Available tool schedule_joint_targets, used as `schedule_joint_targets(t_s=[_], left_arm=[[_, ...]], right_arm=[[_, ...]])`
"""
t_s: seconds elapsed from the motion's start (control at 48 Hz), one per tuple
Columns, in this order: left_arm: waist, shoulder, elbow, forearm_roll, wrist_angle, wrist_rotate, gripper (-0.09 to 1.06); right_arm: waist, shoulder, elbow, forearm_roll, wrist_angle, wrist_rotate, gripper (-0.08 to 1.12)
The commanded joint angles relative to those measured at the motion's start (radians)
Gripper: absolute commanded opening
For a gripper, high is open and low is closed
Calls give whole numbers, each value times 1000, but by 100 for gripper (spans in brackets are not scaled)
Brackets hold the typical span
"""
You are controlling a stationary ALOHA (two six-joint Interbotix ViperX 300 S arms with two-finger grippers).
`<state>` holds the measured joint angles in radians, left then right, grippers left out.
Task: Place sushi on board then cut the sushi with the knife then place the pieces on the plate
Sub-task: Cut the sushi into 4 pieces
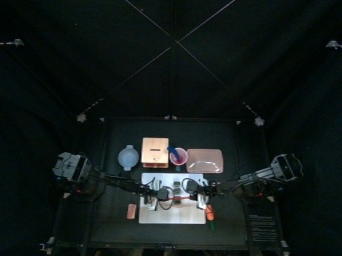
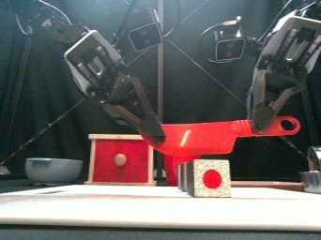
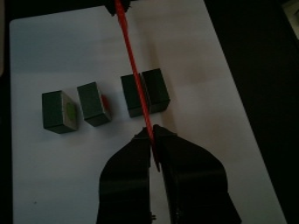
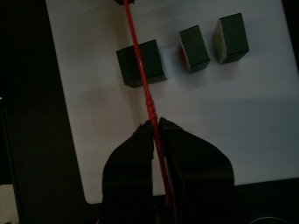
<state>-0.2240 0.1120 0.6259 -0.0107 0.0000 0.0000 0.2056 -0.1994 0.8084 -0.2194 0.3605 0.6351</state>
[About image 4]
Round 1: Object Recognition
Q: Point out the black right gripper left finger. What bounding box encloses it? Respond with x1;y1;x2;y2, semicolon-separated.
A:
99;120;157;224

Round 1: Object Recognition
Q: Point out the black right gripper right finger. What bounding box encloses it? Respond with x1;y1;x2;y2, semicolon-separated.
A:
158;116;239;224

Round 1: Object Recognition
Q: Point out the red toy knife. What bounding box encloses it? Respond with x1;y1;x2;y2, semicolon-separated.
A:
114;0;178;224

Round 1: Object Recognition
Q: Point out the white cutting board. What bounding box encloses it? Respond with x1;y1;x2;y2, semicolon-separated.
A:
45;0;299;205

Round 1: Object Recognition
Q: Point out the plate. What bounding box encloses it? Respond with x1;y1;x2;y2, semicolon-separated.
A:
249;216;298;224

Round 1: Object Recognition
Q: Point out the dark sushi piece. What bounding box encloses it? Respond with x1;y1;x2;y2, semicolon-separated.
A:
117;39;169;89

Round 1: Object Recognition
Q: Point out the sushi piece with red filling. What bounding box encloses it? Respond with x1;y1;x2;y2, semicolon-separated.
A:
178;24;211;74

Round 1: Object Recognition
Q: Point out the sushi piece with green filling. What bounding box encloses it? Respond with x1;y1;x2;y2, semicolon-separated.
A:
211;12;250;65

